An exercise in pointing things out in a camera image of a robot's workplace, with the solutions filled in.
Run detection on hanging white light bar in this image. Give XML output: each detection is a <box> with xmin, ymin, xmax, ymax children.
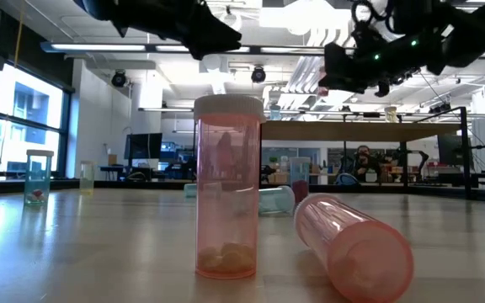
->
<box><xmin>138</xmin><ymin>106</ymin><xmax>195</xmax><ymax>113</ymax></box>

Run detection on round white ceiling lamp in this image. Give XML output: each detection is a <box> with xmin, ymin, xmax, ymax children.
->
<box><xmin>221</xmin><ymin>4</ymin><xmax>243</xmax><ymax>33</ymax></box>

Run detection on long ceiling light strip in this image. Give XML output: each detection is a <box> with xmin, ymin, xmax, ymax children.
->
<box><xmin>40</xmin><ymin>40</ymin><xmax>485</xmax><ymax>59</ymax></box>

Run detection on dark office desk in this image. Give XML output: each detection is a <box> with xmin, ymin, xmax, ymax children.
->
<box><xmin>99</xmin><ymin>164</ymin><xmax>172</xmax><ymax>182</ymax></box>

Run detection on pink bottle with tan pills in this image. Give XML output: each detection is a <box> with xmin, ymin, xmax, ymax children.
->
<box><xmin>193</xmin><ymin>93</ymin><xmax>267</xmax><ymax>280</ymax></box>

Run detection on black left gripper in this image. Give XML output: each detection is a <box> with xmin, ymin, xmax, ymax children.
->
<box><xmin>111</xmin><ymin>0</ymin><xmax>243</xmax><ymax>60</ymax></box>

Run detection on wooden shelf with black frame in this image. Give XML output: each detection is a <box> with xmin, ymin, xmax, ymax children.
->
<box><xmin>260</xmin><ymin>106</ymin><xmax>473</xmax><ymax>201</ymax></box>

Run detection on yellow hanging cable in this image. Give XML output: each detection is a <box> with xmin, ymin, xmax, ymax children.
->
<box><xmin>13</xmin><ymin>0</ymin><xmax>27</xmax><ymax>68</ymax></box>

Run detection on black computer monitor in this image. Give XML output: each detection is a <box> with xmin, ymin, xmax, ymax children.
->
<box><xmin>437</xmin><ymin>133</ymin><xmax>476</xmax><ymax>168</ymax></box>
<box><xmin>124</xmin><ymin>133</ymin><xmax>163</xmax><ymax>161</ymax></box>

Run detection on pink bottle with round tablets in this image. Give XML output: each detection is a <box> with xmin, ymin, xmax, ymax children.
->
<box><xmin>294</xmin><ymin>193</ymin><xmax>415</xmax><ymax>303</ymax></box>

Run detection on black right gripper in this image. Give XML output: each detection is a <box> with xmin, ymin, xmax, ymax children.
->
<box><xmin>317</xmin><ymin>20</ymin><xmax>441</xmax><ymax>98</ymax></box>

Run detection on blue bottle dark red pills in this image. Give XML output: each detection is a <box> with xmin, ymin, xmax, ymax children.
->
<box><xmin>289</xmin><ymin>157</ymin><xmax>312</xmax><ymax>204</ymax></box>

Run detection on blue bottle red white capsules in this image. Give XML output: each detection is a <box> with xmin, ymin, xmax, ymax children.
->
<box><xmin>24</xmin><ymin>149</ymin><xmax>55</xmax><ymax>207</ymax></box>

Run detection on large office window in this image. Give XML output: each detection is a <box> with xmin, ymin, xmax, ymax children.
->
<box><xmin>0</xmin><ymin>62</ymin><xmax>73</xmax><ymax>178</ymax></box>

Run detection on medium yellow medicine bottle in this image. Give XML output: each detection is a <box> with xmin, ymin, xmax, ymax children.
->
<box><xmin>78</xmin><ymin>159</ymin><xmax>96</xmax><ymax>195</ymax></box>

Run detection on small pink medicine bottle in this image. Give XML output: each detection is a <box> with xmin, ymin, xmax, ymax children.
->
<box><xmin>317</xmin><ymin>66</ymin><xmax>330</xmax><ymax>98</ymax></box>

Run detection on pale blue medicine bottle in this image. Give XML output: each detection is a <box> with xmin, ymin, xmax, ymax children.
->
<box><xmin>258</xmin><ymin>185</ymin><xmax>297</xmax><ymax>215</ymax></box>

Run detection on person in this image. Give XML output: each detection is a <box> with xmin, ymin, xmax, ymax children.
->
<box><xmin>351</xmin><ymin>145</ymin><xmax>378</xmax><ymax>183</ymax></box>

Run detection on black ceiling spotlight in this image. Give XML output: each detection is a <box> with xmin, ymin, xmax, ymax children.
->
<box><xmin>250</xmin><ymin>66</ymin><xmax>267</xmax><ymax>84</ymax></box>
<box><xmin>111</xmin><ymin>70</ymin><xmax>128</xmax><ymax>88</ymax></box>

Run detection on blue round object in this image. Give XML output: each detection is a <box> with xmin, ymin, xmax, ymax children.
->
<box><xmin>335</xmin><ymin>172</ymin><xmax>360</xmax><ymax>187</ymax></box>

